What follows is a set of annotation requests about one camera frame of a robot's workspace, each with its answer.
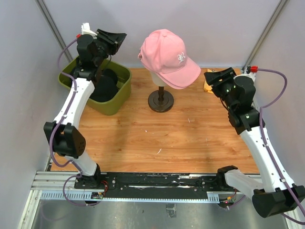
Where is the left aluminium frame post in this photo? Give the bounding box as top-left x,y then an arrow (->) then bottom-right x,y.
35,0 -> 66,50

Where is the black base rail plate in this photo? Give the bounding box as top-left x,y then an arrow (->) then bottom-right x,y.
74,172 -> 236,197

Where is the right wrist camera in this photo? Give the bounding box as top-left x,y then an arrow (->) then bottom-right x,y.
244,65 -> 259,74

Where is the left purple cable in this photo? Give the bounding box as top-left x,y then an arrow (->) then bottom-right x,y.
49,35 -> 103,207

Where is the pink baseball cap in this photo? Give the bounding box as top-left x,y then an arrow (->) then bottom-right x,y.
138,29 -> 201,89

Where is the aluminium frame post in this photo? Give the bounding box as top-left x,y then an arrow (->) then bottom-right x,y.
35,0 -> 66,50
241,0 -> 290,70

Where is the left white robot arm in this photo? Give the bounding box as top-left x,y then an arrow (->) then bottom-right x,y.
43,28 -> 131,189

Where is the white mannequin head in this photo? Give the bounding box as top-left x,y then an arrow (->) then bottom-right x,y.
150,71 -> 168,87

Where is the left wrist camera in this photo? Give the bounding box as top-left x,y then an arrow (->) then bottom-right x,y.
76,22 -> 97,39

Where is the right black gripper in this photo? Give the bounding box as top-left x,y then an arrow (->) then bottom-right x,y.
204,67 -> 237,111

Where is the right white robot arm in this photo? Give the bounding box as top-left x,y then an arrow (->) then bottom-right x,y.
204,66 -> 305,223

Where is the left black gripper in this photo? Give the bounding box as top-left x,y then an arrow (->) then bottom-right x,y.
93,29 -> 126,66

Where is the grey slotted cable duct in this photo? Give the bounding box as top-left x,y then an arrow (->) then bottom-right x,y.
40,191 -> 220,204

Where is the right aluminium frame post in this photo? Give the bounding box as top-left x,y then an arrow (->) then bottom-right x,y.
241,0 -> 290,70

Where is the black cap white logo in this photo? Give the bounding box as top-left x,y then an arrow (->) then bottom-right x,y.
90,68 -> 118,103

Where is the yellow cartoon car cloth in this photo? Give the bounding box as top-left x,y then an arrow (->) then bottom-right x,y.
203,69 -> 214,94

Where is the green plastic bin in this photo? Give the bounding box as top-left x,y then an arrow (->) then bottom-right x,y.
58,56 -> 132,116

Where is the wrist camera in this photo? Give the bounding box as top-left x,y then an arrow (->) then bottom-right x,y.
76,22 -> 97,39
244,65 -> 259,74

